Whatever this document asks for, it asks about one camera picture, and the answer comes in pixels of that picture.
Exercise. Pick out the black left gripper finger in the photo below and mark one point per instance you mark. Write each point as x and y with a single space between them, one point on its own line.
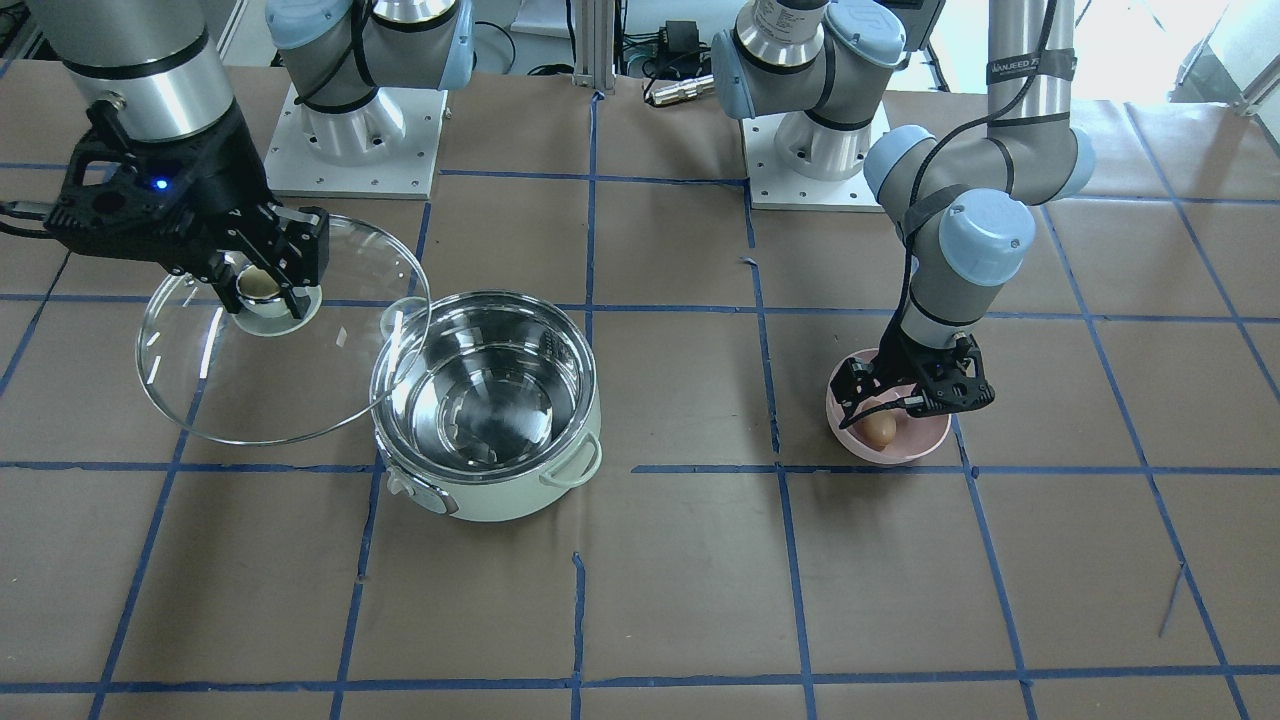
847 415

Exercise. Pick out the silver flashlight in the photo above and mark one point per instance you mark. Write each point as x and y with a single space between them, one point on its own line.
678 92

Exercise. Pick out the white electric cooking pot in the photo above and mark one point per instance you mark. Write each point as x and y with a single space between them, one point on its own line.
485 404

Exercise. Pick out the glass pot lid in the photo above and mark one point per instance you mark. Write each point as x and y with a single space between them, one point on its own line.
262 377

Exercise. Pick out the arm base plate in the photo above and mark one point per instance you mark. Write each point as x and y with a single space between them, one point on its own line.
794 164
386 150

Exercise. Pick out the pink bowl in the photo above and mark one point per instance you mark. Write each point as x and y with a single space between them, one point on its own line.
917 437

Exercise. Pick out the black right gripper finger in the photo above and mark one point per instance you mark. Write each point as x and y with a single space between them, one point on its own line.
298 251
223 268

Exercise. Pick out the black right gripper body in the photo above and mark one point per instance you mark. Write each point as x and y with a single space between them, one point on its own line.
222 172

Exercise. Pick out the aluminium frame post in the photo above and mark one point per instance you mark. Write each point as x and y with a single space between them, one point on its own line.
594 33

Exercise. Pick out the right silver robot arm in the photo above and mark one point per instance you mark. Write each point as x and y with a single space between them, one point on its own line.
158 59

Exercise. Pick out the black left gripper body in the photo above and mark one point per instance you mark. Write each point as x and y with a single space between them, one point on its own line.
893 366

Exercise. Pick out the black power adapter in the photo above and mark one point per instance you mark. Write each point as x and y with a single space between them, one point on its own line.
678 40

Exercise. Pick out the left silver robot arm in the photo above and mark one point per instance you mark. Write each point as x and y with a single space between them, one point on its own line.
960 203

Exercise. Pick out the brown egg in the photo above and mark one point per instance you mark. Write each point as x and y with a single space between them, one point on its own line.
878 430

